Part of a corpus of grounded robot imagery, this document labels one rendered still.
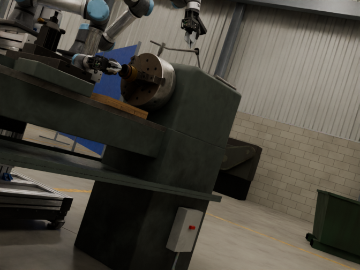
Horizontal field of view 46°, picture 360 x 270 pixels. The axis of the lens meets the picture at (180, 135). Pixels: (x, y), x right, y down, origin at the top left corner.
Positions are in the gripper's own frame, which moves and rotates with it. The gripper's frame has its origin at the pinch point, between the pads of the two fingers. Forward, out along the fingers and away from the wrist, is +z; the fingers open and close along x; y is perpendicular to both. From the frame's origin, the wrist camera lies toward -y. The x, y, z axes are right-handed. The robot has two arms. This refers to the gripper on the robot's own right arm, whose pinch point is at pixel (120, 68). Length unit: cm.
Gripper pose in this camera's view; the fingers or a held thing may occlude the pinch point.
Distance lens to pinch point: 227.4
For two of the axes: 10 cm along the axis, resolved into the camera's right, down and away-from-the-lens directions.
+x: 3.1, -9.5, 0.3
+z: 7.6, 2.2, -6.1
